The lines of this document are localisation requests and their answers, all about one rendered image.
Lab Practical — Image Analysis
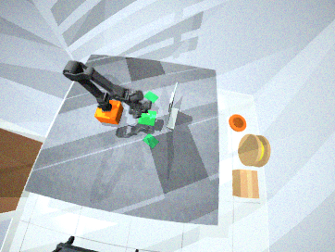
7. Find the grey panel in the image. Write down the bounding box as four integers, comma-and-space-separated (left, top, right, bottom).
167, 84, 178, 129

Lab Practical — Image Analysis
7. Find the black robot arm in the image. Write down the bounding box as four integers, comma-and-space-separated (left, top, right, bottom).
63, 60, 143, 119

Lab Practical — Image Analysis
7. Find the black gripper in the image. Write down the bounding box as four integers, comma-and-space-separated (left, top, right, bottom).
129, 99, 152, 114

